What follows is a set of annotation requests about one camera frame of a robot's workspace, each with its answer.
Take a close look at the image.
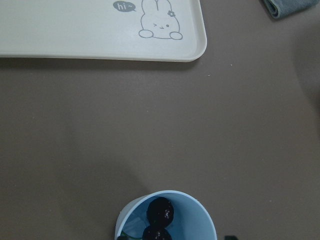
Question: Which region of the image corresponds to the grey folded cloth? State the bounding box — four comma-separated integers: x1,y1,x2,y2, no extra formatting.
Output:
262,0,320,20

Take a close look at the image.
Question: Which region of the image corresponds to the cream rabbit tray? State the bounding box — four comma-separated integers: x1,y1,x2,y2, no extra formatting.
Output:
0,0,207,62

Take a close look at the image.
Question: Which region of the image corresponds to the small blue cup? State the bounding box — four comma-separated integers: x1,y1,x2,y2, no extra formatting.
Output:
114,190,217,240

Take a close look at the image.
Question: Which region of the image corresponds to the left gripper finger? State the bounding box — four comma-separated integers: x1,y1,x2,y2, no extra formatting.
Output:
224,235,238,240

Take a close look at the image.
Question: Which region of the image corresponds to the dark cherries pair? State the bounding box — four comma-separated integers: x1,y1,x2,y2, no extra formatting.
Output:
117,196,175,240

